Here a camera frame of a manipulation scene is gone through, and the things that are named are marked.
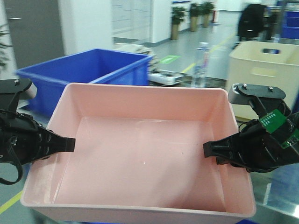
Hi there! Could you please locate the potted plant gold pot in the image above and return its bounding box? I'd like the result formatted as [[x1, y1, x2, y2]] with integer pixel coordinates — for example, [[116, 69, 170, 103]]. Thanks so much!
[[171, 7, 186, 40]]

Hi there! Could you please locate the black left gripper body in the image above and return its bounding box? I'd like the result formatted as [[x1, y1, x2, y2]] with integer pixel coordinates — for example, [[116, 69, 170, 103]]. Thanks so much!
[[0, 110, 43, 165]]

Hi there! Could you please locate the blue crate background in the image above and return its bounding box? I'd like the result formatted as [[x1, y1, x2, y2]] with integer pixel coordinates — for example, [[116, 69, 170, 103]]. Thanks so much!
[[281, 11, 299, 39]]

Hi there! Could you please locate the cream plastic bin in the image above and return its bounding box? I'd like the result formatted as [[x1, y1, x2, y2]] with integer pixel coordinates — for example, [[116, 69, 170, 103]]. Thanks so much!
[[226, 41, 299, 109]]

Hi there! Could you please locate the clear water bottle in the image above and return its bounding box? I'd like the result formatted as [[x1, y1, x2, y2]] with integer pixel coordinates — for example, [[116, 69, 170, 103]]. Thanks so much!
[[191, 42, 209, 88]]

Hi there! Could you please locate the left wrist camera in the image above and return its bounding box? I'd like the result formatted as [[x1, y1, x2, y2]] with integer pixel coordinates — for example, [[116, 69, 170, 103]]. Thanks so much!
[[0, 78, 37, 99]]

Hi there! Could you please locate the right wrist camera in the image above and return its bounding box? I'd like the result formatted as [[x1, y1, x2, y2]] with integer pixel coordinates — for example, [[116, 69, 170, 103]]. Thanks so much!
[[228, 83, 286, 111]]

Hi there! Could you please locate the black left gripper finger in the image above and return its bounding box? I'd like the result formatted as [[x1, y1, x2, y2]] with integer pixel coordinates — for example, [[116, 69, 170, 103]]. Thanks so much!
[[39, 128, 76, 159]]

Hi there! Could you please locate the pink plastic bin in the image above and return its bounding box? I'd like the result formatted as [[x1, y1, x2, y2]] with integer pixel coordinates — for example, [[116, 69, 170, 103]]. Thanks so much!
[[21, 83, 256, 224]]

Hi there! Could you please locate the white remote controller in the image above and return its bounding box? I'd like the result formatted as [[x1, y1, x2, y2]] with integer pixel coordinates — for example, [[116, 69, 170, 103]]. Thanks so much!
[[148, 70, 184, 85]]

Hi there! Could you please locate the blue crate left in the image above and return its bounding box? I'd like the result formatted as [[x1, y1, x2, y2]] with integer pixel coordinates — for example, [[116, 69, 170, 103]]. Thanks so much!
[[16, 49, 152, 117]]

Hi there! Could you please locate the green circuit board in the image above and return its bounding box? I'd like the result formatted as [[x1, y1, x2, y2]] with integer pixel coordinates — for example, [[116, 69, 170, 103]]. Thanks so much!
[[259, 109, 286, 133]]

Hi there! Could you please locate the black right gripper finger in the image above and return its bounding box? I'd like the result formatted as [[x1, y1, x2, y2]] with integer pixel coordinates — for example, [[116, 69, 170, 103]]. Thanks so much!
[[203, 133, 242, 165]]

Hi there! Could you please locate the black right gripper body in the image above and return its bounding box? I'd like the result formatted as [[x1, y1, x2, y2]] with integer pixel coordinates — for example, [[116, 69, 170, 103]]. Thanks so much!
[[240, 118, 299, 173]]

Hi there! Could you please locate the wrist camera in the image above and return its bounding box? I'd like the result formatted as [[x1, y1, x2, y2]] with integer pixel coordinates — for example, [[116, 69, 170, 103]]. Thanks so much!
[[228, 83, 286, 111], [0, 78, 37, 99]]

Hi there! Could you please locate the black office chair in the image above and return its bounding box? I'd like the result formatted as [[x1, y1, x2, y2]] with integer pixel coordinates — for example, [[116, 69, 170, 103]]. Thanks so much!
[[237, 3, 267, 42]]

